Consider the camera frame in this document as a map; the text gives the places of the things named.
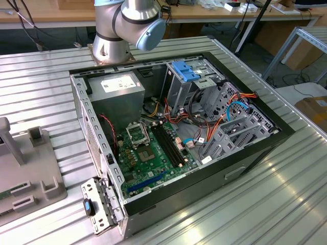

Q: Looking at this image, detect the blue data wire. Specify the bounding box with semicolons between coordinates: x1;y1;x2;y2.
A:
226;101;253;120

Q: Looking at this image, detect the orange disk power wire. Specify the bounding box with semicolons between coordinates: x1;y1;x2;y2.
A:
204;91;259;145

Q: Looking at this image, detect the grey metal disk bay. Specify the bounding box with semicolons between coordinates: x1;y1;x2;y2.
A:
199;81;279;166

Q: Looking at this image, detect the black RAM slot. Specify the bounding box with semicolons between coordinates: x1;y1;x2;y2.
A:
157;124;183;166
154;125;180;167
151;125;177;168
160;122;186;164

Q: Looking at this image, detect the grey optical drive cage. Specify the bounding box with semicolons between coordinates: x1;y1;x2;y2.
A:
160;59;225;115

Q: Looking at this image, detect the metal socket cover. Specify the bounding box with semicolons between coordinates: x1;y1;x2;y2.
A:
126;121;150;148

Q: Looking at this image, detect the green motherboard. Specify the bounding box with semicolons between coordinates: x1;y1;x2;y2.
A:
114;119;200;200

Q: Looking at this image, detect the grey power supply unit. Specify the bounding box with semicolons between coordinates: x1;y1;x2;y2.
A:
86;71;146;133

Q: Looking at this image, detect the blue plastic drive latch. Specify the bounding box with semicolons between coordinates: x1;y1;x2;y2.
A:
172;60;202;83

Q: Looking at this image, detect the blue expansion slot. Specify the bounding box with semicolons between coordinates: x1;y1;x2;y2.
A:
127;170;168;193

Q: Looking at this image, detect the brown square mounting plate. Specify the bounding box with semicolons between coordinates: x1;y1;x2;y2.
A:
86;43;136;67

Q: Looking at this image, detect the black open PC case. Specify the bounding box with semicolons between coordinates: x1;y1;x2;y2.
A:
68;52;296;239

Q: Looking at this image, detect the black latch with blue button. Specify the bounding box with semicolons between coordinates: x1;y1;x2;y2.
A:
82;198;97;217

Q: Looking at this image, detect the white box with black lid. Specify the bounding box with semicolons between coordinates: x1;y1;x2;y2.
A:
224;2;242;12

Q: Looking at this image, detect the grey parts rack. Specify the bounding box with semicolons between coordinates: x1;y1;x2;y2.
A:
0;117;68;220

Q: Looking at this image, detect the small white box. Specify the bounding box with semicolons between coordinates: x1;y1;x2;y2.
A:
239;4;258;13

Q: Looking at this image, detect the black tripod pole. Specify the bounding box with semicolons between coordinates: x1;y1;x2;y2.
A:
234;0;273;54

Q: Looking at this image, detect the white flat board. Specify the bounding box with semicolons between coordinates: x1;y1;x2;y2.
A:
275;81;327;108

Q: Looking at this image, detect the yellow brown cardboard box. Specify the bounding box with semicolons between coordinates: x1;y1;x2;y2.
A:
293;95;327;128

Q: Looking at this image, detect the large brown cardboard box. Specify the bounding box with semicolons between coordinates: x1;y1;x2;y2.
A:
255;22;327;71

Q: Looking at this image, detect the long wooden desk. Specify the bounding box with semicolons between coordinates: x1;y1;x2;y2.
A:
0;0;324;30

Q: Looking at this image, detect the flat beige box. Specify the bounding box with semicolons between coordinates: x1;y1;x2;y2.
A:
270;3;299;15

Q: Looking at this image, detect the green RAM stick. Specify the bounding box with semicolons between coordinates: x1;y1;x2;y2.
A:
0;182;28;202

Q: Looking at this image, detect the red orange wire bundle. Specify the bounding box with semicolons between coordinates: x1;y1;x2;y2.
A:
163;98;191;127

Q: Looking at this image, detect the yellow black wire bundle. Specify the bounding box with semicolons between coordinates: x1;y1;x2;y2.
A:
149;101;160;118

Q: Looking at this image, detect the blue wire with white label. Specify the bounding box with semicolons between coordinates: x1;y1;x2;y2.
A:
183;137;206;148

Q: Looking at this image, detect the black cable loop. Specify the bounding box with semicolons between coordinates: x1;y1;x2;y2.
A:
189;89;209;126

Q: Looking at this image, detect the red black twisted wire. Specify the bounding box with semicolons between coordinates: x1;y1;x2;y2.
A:
98;114;118;156

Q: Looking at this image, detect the hinged metal slot bracket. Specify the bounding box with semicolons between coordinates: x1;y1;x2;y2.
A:
81;177;126;237

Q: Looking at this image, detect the black hanging cable bundle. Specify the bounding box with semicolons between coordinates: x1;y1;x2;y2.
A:
5;0;43;52

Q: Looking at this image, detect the grey metal shelf frame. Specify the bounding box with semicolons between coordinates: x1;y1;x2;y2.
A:
262;25;327;82

